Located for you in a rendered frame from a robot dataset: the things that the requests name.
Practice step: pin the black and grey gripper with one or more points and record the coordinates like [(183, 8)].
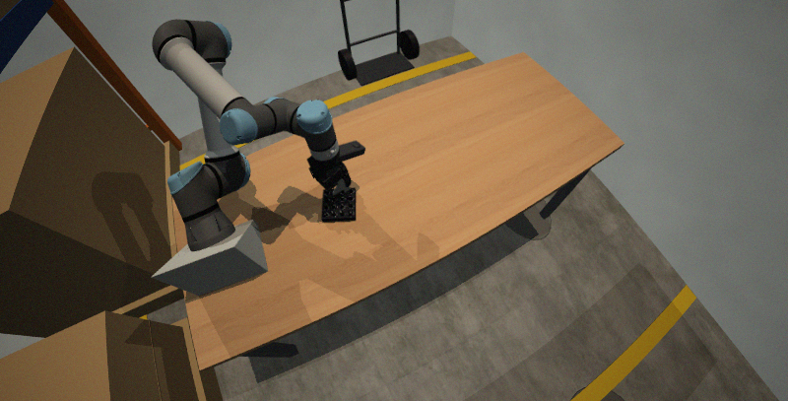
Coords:
[(330, 174)]

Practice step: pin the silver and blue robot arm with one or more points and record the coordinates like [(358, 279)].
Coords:
[(196, 189)]

